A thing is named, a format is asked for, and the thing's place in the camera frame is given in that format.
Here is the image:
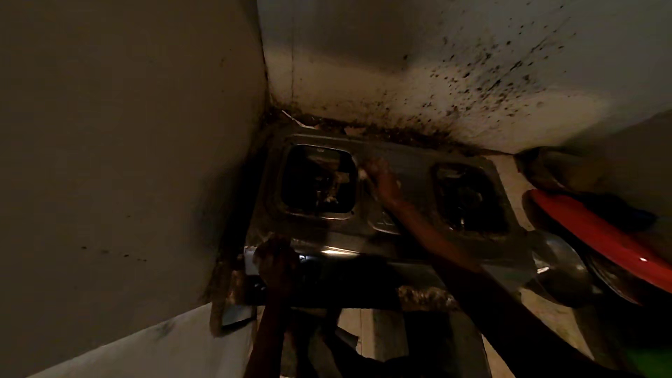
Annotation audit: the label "person's right hand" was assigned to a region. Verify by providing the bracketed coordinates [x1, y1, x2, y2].
[362, 158, 404, 212]

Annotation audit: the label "person's left hand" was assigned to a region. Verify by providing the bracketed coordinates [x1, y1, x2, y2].
[253, 236, 301, 299]

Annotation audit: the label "person's left forearm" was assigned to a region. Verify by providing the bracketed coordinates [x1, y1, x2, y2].
[243, 289, 293, 378]

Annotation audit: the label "person's right forearm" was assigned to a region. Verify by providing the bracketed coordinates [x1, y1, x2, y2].
[393, 198, 633, 378]

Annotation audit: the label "steel two-burner gas stove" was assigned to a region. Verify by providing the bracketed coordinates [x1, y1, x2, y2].
[244, 126, 535, 312]

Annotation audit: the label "person's legs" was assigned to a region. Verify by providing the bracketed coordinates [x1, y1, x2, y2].
[286, 310, 415, 378]

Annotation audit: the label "round shiny steel bowl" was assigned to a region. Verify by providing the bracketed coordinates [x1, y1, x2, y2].
[525, 230, 594, 308]

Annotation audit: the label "red oblong plastic lid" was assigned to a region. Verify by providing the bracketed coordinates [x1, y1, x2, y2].
[527, 189, 672, 293]

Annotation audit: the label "dark round metal pan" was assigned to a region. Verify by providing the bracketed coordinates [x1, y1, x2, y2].
[585, 249, 642, 306]

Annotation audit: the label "green plastic object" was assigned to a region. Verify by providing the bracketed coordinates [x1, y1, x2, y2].
[625, 346, 672, 378]

